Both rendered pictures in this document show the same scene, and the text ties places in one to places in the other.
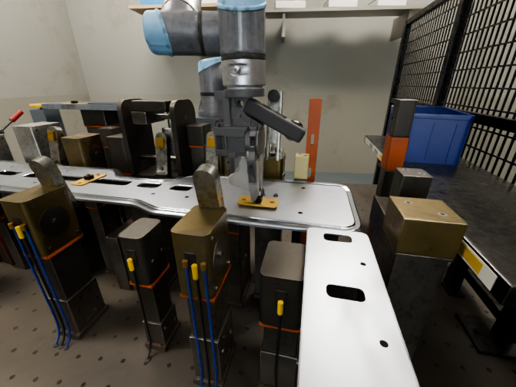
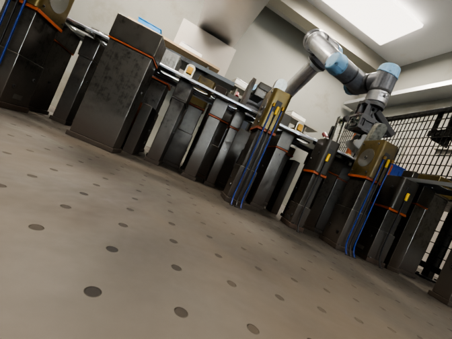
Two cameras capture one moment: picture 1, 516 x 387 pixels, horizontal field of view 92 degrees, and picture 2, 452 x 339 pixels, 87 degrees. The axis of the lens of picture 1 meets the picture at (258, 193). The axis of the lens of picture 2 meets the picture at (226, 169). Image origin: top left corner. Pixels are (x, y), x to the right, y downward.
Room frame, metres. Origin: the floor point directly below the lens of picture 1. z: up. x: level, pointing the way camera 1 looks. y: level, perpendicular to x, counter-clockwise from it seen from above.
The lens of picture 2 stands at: (-0.21, 0.73, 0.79)
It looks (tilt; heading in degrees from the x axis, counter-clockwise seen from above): 1 degrees down; 338
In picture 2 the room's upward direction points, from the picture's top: 24 degrees clockwise
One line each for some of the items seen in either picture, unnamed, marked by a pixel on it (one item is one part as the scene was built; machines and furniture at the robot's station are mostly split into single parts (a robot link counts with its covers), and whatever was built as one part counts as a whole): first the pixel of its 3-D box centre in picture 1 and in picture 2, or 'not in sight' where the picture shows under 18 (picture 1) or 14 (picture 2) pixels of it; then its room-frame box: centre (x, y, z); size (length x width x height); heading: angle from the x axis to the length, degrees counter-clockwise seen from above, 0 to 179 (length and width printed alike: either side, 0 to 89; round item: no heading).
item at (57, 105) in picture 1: (98, 105); (198, 70); (0.99, 0.60, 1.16); 0.37 x 0.14 x 0.02; 78
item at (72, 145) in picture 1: (100, 189); (188, 124); (0.82, 0.57, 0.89); 0.12 x 0.08 x 0.38; 168
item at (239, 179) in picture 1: (243, 180); (359, 145); (0.46, 0.03, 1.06); 0.06 x 0.03 x 0.09; 78
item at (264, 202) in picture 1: (258, 200); not in sight; (0.47, 0.00, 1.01); 0.08 x 0.04 x 0.01; 78
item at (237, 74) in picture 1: (243, 75); (377, 99); (0.47, 0.02, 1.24); 0.08 x 0.08 x 0.05
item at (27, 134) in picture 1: (60, 180); (152, 103); (0.86, 0.73, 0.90); 0.13 x 0.08 x 0.41; 168
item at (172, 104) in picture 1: (168, 176); (246, 138); (0.80, 0.30, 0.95); 0.18 x 0.13 x 0.49; 78
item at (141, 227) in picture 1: (150, 293); (311, 185); (0.38, 0.22, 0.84); 0.10 x 0.05 x 0.29; 168
